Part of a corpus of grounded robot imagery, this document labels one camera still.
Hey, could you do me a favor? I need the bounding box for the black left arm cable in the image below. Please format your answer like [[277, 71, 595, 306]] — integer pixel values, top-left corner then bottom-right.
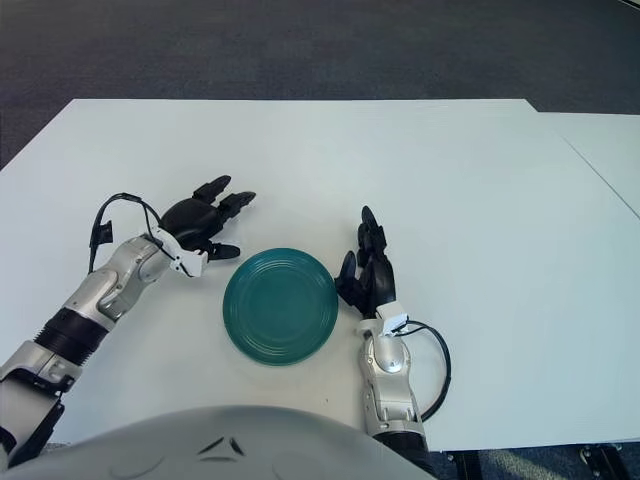
[[88, 192, 166, 274]]

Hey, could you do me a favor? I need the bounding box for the black table leg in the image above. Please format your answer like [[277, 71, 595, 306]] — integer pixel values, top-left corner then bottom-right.
[[449, 449, 484, 480]]

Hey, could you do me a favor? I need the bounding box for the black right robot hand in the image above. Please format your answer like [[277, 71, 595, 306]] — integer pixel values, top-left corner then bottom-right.
[[333, 205, 400, 319]]

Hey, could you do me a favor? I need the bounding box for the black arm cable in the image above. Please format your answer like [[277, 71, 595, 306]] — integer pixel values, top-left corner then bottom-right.
[[88, 192, 166, 274], [399, 320, 453, 424]]

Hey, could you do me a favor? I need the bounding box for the grey robot torso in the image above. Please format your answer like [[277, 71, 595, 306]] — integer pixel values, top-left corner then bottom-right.
[[0, 405, 426, 480]]

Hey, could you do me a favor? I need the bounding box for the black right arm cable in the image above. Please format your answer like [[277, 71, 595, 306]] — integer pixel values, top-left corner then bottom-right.
[[399, 320, 453, 424]]

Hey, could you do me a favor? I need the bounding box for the teal ribbed plate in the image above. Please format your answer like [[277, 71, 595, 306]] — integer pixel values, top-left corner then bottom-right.
[[222, 247, 341, 370]]

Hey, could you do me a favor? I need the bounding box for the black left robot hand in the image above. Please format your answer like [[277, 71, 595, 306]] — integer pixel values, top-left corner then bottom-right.
[[160, 174, 257, 264]]

